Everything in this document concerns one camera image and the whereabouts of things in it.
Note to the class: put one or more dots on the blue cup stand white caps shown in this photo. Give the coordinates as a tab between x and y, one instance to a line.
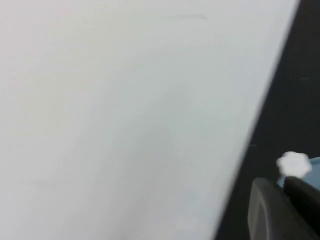
292	163

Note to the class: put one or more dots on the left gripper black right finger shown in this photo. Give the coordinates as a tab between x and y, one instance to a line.
305	197

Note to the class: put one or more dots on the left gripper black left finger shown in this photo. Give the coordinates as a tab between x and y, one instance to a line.
267	215

